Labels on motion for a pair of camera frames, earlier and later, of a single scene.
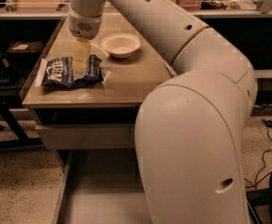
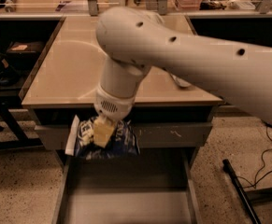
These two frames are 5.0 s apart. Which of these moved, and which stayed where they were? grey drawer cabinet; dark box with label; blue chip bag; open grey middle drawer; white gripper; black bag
Moved: white gripper; blue chip bag
Stayed: black bag; grey drawer cabinet; dark box with label; open grey middle drawer
